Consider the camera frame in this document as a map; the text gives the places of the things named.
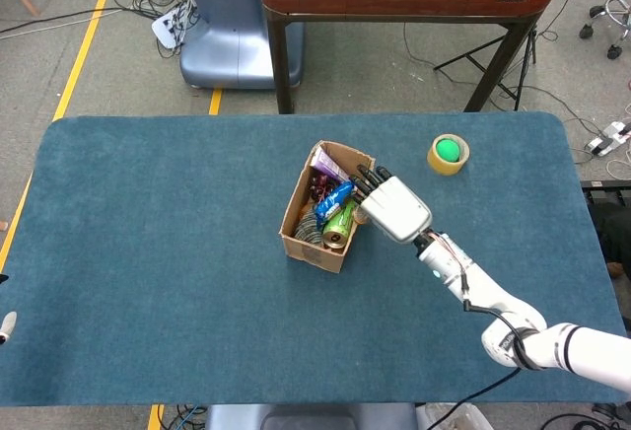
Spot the white plastic bag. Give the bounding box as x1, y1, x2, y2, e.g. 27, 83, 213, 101
416, 402, 489, 430

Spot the purple white tube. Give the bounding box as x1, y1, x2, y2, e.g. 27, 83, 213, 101
311, 146, 356, 185

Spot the green soda can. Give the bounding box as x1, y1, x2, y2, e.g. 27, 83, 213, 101
321, 197, 359, 252

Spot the brown mahjong table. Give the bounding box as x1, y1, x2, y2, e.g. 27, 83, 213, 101
259, 0, 558, 114

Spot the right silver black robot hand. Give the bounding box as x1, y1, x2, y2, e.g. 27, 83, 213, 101
350, 165, 434, 246

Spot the black tripod stand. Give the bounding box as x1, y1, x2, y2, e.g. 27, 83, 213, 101
433, 0, 578, 111

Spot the grey striped knitted cloth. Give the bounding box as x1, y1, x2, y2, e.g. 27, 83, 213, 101
294, 210, 326, 247

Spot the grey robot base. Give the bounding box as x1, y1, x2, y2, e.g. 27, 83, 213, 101
204, 402, 419, 430

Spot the dark red grape bunch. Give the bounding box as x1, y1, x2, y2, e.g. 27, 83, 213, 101
309, 175, 341, 203

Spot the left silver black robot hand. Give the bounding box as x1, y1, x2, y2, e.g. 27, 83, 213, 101
0, 274, 19, 347

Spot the brown cardboard box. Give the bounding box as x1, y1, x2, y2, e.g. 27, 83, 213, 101
278, 139, 377, 274

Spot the chrome wheeled stool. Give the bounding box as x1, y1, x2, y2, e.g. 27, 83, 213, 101
580, 0, 631, 60

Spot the green ball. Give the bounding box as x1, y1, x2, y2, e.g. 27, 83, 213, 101
435, 138, 462, 163

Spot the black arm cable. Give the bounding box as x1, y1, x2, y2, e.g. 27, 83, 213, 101
428, 274, 541, 429

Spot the white power strip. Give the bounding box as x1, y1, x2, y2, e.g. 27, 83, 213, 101
586, 134, 615, 157
151, 8, 191, 50
601, 121, 631, 143

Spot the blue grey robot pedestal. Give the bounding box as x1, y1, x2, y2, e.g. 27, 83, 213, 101
179, 0, 305, 90

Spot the yellow tape roll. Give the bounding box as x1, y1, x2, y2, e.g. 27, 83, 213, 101
426, 133, 470, 176

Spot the blue cookie snack pack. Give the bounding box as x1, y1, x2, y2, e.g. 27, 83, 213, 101
314, 180, 356, 220

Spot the blue felt table mat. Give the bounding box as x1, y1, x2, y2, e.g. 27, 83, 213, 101
0, 111, 631, 407

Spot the black equipment case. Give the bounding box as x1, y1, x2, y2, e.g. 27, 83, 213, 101
580, 179, 631, 259

